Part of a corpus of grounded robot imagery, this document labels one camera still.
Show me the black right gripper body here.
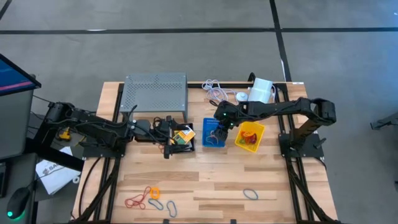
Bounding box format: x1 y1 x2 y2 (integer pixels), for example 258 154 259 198
213 101 249 128

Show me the grey perforated metal shelf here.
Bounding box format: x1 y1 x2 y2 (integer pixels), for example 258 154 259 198
119 73 189 124

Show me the blue plastic basket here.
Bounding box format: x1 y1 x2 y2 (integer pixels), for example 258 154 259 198
201 117 226 148

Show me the yellow black tool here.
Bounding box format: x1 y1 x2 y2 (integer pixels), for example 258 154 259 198
58 126 73 141

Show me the yellow green crayon box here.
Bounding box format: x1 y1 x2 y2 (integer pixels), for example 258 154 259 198
172 125 197 146

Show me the white power cable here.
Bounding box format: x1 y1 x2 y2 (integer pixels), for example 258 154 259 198
201 79 249 105

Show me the white printed paper sheet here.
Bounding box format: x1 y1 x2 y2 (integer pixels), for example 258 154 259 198
35 146 82 196

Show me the black computer mouse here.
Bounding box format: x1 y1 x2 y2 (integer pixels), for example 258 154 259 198
6 186 32 222

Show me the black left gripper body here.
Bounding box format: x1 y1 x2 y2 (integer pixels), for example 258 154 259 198
133 117 171 146

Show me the black aluminium table frame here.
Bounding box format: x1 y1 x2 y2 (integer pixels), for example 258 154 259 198
71 81 340 224

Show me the yellow plastic basket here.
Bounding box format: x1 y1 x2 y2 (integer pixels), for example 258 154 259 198
234 121 266 154

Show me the black monitor stand beam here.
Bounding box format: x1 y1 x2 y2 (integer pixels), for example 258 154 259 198
24 136 85 172

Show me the black plastic basket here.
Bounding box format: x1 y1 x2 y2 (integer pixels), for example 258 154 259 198
172 123 196 154

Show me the computer monitor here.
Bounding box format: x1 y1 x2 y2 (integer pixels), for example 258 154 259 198
0 52 42 161

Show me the blue rubber band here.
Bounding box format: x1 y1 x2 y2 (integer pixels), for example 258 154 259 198
147 198 164 212
166 200 178 218
243 188 259 201

